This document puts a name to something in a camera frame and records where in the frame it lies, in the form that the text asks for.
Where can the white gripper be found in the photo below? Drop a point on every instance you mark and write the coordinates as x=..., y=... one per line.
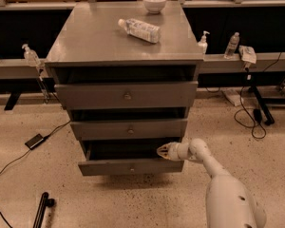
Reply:
x=173, y=151

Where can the grey bottom drawer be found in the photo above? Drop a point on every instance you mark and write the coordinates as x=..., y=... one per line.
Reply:
x=126, y=157

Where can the grey drawer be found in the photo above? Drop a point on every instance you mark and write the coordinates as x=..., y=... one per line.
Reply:
x=126, y=157
x=119, y=130
x=142, y=95

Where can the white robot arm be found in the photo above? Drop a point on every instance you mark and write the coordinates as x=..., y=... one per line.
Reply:
x=229, y=204

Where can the grey middle drawer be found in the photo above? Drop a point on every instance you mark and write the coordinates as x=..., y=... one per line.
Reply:
x=119, y=130

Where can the grey top drawer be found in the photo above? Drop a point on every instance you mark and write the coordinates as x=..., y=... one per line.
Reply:
x=142, y=95

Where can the grey drawer cabinet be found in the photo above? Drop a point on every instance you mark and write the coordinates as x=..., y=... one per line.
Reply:
x=93, y=49

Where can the flat white paper pad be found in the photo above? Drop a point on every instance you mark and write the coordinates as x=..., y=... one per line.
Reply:
x=232, y=96

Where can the black table leg right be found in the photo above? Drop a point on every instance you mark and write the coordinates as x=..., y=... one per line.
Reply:
x=253, y=88

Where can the white pump sanitizer bottle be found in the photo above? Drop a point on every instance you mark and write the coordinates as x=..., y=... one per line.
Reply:
x=203, y=42

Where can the lying clear water bottle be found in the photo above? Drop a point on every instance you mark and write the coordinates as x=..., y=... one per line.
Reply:
x=140, y=29

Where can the white plastic bag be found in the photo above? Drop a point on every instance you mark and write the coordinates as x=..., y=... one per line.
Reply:
x=247, y=54

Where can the black power adapter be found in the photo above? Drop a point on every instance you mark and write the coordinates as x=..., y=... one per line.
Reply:
x=34, y=142

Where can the white bowl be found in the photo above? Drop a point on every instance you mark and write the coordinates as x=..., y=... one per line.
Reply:
x=154, y=6

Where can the clear pump bottle left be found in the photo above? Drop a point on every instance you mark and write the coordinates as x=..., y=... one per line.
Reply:
x=31, y=56

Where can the grey shelf rail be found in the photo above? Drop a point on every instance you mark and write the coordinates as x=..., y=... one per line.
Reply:
x=212, y=63

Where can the black bracket left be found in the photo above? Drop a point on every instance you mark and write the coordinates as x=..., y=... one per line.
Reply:
x=12, y=101

